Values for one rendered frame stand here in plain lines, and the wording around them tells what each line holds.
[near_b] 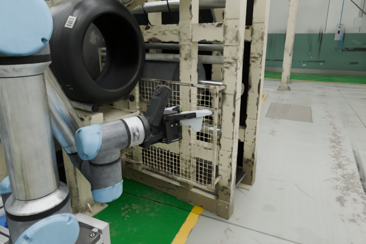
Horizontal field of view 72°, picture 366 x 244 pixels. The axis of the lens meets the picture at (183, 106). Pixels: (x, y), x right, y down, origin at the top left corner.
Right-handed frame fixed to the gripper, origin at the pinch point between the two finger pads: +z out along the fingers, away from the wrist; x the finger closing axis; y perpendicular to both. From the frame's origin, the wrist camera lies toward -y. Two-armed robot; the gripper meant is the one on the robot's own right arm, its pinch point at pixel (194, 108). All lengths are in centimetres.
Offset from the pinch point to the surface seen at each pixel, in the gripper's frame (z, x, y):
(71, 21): -11, -69, -38
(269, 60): 835, -487, -2
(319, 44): 907, -331, -43
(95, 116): -3, -79, 10
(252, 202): 104, -56, 99
